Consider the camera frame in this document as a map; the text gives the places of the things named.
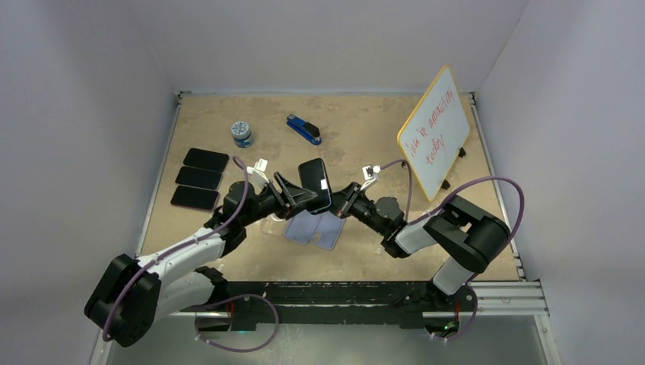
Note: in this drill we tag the blue white jar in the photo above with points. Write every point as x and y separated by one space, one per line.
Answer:
242 134

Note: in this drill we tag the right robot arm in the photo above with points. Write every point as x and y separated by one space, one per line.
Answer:
470 235

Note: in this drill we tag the yellow framed whiteboard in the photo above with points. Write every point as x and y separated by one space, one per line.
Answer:
434 133

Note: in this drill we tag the blue stapler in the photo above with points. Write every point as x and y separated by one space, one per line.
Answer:
307 130

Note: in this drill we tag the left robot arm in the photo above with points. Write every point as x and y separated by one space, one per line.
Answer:
135 292

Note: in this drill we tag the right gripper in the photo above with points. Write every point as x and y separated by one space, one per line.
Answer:
347 194

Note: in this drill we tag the black phone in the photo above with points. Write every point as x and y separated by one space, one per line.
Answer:
206 160
198 178

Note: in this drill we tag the lilac phone case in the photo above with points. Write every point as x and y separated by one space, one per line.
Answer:
301 227
326 231

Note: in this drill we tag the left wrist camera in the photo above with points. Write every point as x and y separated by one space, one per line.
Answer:
259 171

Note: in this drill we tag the clear magsafe phone case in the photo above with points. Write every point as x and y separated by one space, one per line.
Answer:
276 218

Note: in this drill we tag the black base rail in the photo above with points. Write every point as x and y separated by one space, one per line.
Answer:
405 304

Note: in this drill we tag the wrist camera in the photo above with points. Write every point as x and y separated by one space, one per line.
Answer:
259 171
370 173

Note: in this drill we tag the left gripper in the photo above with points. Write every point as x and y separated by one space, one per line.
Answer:
297 197

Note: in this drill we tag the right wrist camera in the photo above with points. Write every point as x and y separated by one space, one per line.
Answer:
370 173

